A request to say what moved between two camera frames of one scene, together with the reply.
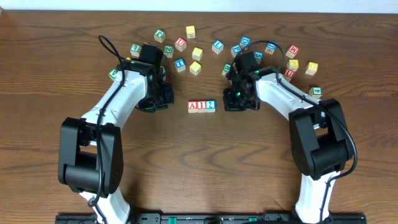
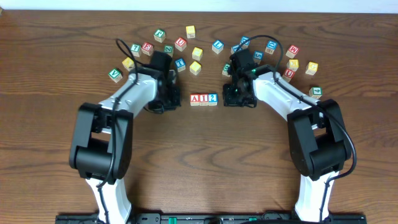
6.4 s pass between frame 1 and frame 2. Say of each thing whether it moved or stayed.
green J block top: stayed
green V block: stayed
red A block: moved
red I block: moved
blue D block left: stayed
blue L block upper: stayed
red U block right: stayed
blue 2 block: moved
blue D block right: stayed
